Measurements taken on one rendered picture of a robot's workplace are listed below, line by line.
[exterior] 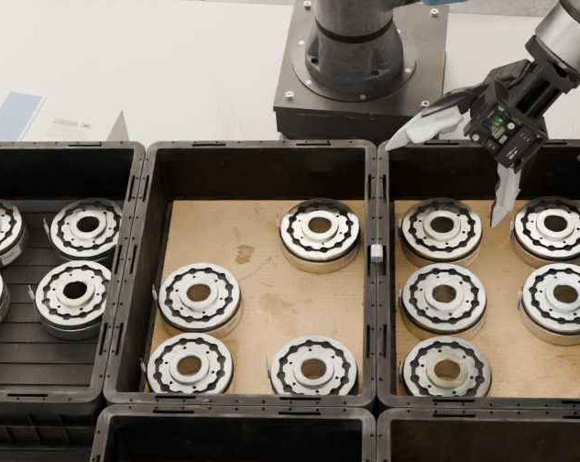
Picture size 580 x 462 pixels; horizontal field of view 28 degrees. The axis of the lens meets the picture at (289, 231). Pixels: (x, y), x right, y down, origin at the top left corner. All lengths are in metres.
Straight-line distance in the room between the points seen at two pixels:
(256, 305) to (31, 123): 0.52
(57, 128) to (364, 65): 0.47
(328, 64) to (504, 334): 0.53
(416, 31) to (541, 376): 0.67
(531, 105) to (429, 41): 0.65
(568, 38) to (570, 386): 0.43
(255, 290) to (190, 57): 0.63
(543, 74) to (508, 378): 0.39
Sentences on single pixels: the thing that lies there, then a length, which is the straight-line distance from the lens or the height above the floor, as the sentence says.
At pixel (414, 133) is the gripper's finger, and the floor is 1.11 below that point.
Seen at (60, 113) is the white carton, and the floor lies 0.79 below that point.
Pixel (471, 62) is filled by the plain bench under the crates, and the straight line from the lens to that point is 1.95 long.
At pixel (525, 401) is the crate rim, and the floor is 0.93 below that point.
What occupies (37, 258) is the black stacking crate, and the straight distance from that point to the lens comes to 1.56.
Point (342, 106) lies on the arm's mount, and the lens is 1.72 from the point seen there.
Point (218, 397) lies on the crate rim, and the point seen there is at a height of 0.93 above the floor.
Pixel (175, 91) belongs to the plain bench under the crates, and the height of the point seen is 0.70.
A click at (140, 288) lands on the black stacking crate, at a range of 1.40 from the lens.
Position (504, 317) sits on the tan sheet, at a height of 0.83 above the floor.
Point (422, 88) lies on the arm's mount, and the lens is 1.75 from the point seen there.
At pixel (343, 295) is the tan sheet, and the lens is 1.45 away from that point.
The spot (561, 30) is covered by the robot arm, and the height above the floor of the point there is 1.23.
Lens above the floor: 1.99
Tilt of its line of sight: 50 degrees down
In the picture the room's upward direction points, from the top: 5 degrees counter-clockwise
